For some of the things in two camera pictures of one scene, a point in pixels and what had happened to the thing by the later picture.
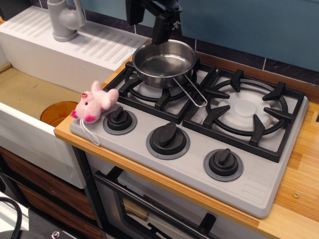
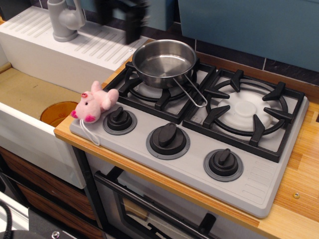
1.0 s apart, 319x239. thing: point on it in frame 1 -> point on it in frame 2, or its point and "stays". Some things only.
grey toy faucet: (66, 22) stays
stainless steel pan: (160, 66) stays
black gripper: (163, 26) -> (136, 16)
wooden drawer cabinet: (52, 196) stays
